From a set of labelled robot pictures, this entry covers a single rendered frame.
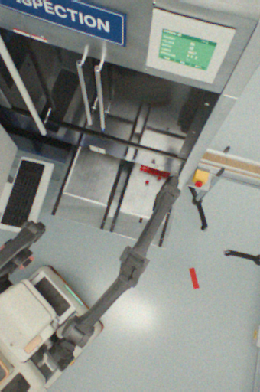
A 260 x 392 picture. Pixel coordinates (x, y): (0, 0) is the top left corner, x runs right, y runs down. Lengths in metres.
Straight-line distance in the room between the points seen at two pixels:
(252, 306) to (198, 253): 0.55
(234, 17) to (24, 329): 1.22
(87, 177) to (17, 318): 0.91
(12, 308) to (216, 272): 1.83
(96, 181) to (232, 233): 1.39
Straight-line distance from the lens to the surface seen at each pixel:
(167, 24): 1.05
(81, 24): 1.18
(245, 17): 1.02
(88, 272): 2.85
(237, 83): 1.20
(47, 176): 2.18
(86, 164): 2.09
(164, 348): 2.88
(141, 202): 2.02
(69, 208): 2.03
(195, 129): 1.48
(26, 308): 1.51
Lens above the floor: 2.83
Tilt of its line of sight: 75 degrees down
